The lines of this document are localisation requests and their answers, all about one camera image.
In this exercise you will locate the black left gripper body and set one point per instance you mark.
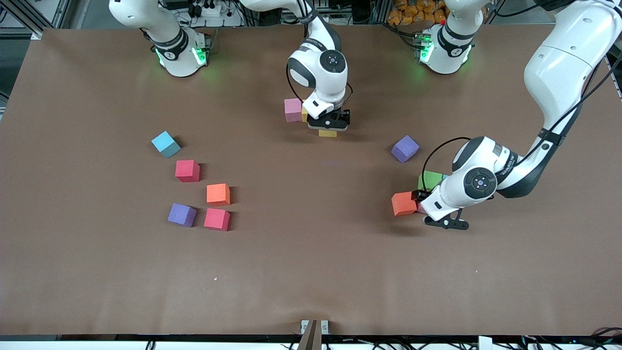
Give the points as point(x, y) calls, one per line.
point(418, 195)

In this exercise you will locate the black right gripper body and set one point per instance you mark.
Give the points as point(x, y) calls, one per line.
point(338, 118)

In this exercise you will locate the pink foam cube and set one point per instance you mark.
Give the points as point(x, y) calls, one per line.
point(421, 208)
point(293, 110)

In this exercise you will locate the orange foam cube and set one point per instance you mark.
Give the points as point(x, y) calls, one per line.
point(403, 204)
point(218, 194)

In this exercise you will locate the yellow foam cube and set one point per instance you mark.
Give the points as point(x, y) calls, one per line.
point(328, 133)
point(304, 116)

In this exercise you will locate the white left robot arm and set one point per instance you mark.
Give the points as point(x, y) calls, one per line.
point(559, 63)

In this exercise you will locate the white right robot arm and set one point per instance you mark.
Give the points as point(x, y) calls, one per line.
point(320, 68)

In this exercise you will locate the green foam cube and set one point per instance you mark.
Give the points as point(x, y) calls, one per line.
point(432, 180)

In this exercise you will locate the purple foam cube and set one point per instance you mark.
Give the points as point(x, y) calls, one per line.
point(181, 214)
point(405, 148)

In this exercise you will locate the grey electronics unit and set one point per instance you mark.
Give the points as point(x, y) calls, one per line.
point(306, 9)

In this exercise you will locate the pile of orange fruit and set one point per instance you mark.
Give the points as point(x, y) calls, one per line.
point(413, 12)

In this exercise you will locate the red foam cube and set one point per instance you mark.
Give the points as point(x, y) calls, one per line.
point(187, 170)
point(216, 218)

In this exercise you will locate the white power strip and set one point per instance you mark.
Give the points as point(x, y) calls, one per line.
point(212, 10)

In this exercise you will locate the grey metal bracket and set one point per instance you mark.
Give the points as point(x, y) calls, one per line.
point(313, 335)

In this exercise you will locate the aluminium frame post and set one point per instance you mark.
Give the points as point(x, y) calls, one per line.
point(37, 34)

